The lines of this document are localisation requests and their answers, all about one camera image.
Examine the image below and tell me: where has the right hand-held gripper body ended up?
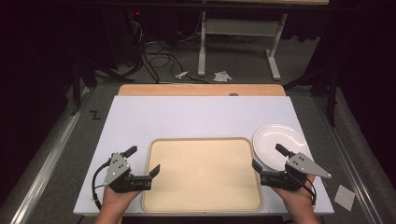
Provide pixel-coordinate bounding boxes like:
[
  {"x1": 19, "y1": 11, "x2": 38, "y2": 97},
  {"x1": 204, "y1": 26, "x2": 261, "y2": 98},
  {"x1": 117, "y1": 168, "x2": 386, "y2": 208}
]
[{"x1": 260, "y1": 151, "x2": 332, "y2": 192}]

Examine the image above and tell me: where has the person's left hand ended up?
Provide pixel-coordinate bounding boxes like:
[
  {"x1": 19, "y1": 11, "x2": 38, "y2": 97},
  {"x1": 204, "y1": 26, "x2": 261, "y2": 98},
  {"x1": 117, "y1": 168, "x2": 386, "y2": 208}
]
[{"x1": 101, "y1": 186, "x2": 142, "y2": 217}]

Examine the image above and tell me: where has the person's right hand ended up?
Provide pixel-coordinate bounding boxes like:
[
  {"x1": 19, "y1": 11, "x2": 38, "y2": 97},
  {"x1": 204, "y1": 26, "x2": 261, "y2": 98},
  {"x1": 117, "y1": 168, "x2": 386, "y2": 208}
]
[{"x1": 271, "y1": 173, "x2": 318, "y2": 213}]

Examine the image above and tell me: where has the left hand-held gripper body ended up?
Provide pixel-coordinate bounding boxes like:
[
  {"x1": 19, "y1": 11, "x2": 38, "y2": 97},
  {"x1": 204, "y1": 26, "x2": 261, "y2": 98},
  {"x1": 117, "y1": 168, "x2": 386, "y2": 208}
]
[{"x1": 103, "y1": 151, "x2": 153, "y2": 194}]

